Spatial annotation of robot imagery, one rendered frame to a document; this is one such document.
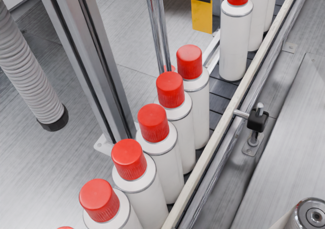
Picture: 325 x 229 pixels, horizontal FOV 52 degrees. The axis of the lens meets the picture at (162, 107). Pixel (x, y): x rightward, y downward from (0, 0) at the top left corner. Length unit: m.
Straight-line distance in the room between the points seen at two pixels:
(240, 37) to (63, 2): 0.31
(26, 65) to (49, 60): 0.55
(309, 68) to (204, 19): 0.31
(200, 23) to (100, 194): 0.27
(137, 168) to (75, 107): 0.42
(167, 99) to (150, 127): 0.05
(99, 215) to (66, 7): 0.23
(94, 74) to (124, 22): 0.45
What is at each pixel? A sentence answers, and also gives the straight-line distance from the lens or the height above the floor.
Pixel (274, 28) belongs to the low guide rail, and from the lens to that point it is 0.74.
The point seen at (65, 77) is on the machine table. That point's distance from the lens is 0.82.
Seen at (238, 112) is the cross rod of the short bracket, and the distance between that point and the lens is 0.58.
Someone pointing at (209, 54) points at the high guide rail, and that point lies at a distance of 0.60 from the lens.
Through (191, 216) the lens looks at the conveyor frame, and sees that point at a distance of 0.53.
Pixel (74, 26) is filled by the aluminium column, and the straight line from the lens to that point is 0.43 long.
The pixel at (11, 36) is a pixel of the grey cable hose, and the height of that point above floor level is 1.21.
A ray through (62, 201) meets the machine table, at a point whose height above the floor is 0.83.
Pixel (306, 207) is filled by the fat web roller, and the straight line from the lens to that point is 0.35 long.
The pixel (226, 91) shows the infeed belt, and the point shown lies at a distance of 0.65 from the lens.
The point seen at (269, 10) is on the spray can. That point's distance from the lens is 0.74.
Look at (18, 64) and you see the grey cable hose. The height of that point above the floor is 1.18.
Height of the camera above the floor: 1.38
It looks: 52 degrees down
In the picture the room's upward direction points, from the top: 10 degrees counter-clockwise
